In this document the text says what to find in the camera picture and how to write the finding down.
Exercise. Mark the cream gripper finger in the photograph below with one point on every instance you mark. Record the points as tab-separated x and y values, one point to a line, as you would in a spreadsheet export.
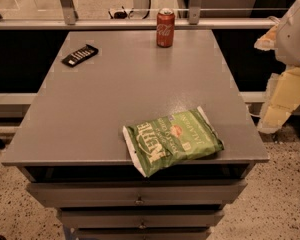
267	41
283	99

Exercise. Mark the red coke can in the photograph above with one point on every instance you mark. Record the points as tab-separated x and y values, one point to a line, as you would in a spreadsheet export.
165	27

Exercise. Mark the green Kettle chips bag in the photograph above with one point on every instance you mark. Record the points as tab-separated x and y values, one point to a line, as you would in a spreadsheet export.
163	142

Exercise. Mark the black object behind glass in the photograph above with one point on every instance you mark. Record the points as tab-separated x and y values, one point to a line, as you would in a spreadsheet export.
123	14

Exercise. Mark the black snack bar wrapper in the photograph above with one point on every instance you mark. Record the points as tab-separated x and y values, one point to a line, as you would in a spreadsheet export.
79	56

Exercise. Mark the grey drawer cabinet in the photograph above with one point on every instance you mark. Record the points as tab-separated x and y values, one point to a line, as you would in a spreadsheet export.
70	144

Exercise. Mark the metal railing frame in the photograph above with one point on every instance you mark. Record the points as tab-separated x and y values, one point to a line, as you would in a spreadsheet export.
70	15

